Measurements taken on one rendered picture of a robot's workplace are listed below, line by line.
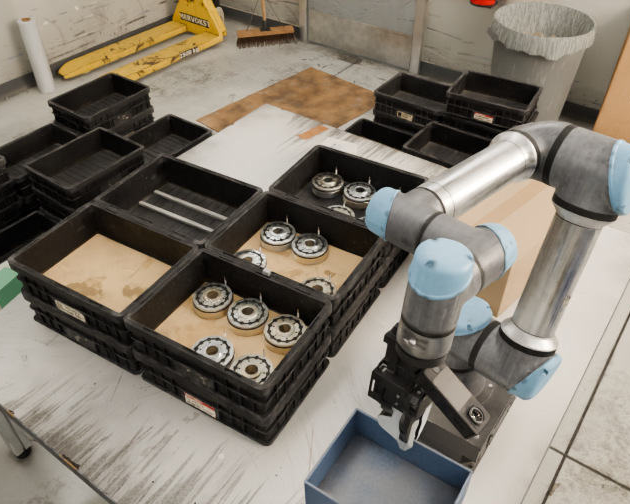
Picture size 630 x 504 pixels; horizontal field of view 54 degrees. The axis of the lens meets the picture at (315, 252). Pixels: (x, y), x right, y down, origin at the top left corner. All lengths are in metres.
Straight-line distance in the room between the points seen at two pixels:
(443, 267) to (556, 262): 0.48
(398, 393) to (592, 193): 0.50
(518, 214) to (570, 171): 0.71
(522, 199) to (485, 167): 0.88
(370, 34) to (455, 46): 0.67
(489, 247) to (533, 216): 1.02
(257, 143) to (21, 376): 1.26
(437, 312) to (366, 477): 0.35
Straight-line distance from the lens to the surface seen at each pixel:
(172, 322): 1.59
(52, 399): 1.69
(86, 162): 2.92
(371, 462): 1.04
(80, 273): 1.79
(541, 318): 1.25
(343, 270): 1.68
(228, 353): 1.46
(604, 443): 2.54
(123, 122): 3.19
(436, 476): 1.04
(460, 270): 0.75
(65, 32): 5.02
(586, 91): 4.36
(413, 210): 0.89
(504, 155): 1.10
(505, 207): 1.87
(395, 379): 0.89
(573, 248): 1.19
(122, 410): 1.61
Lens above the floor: 1.97
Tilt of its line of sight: 41 degrees down
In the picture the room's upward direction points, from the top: straight up
